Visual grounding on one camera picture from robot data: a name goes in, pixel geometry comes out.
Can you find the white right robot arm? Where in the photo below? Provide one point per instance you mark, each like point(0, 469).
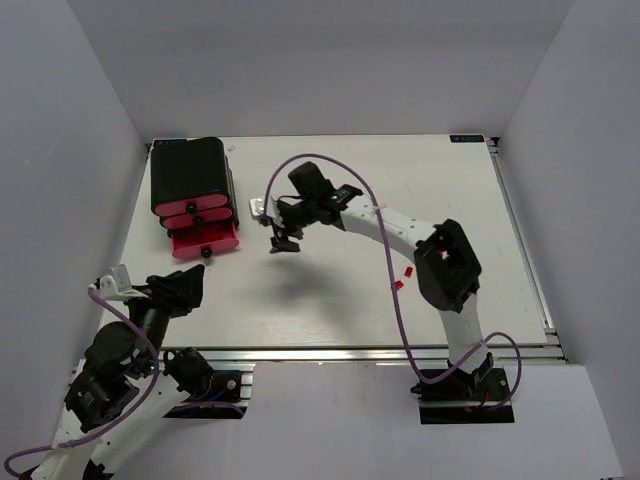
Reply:
point(445, 263)

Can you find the black drawer cabinet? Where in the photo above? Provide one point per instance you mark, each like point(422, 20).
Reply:
point(187, 168)

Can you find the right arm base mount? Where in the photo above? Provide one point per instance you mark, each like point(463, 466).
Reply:
point(452, 403)

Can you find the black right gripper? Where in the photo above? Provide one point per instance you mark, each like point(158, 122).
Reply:
point(282, 230)

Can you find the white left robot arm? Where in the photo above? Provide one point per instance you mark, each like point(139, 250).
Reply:
point(127, 384)

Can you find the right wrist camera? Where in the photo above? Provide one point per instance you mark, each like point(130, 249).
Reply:
point(260, 212)

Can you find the pink top drawer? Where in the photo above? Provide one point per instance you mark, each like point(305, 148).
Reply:
point(190, 205)

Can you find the aluminium table rail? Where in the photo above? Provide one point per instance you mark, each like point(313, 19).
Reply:
point(545, 353)

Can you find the pink bottom drawer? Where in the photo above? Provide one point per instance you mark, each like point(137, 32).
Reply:
point(204, 241)

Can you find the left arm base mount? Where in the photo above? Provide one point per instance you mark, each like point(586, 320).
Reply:
point(216, 393)

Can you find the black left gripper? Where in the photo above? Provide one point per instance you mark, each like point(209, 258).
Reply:
point(167, 290)

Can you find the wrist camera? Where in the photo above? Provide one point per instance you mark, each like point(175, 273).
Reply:
point(260, 212)
point(116, 285)

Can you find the pink drawer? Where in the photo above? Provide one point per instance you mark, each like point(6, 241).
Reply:
point(200, 218)
point(204, 241)
point(190, 205)

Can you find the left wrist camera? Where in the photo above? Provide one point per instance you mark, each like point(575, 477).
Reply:
point(116, 285)

